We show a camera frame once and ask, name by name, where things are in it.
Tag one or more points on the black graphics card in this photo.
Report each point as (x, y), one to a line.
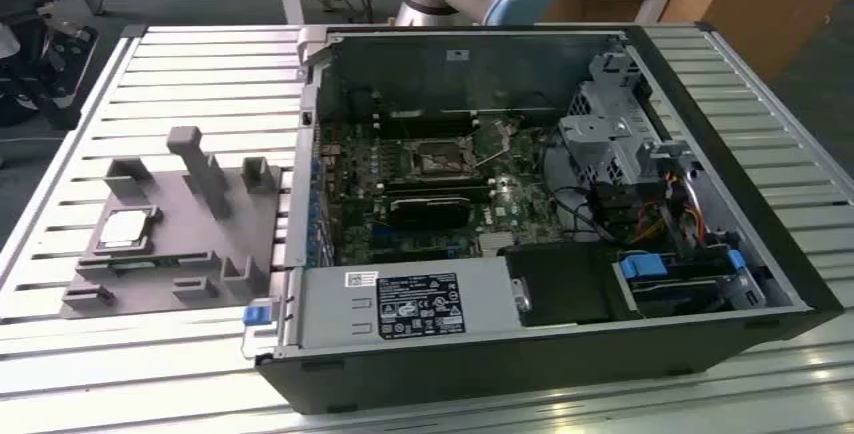
(428, 212)

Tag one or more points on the silver metal drive cage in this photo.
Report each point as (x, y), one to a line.
(601, 139)

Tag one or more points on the blue case latch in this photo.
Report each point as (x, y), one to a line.
(258, 315)

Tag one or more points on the blue plastic clip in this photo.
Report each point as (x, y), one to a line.
(737, 260)

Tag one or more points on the silver square CPU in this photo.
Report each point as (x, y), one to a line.
(127, 228)

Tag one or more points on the metal locking lever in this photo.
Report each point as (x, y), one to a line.
(493, 157)

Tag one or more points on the silver power supply box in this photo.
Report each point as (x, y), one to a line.
(334, 309)

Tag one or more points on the black equipment stand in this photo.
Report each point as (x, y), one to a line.
(34, 79)

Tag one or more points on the grey parts rack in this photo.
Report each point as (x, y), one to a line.
(174, 234)

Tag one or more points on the black open PC case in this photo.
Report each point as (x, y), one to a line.
(468, 379)

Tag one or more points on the CPU socket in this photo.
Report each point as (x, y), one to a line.
(444, 160)

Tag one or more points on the black RAM slot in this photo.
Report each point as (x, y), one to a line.
(434, 195)
(434, 186)
(437, 126)

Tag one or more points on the green motherboard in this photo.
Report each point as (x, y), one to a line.
(510, 204)

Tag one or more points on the blue disk carrier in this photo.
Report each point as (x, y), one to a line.
(642, 268)

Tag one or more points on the green RAM stick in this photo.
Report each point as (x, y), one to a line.
(137, 265)

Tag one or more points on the small silver heatsink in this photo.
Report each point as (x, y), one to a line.
(498, 244)

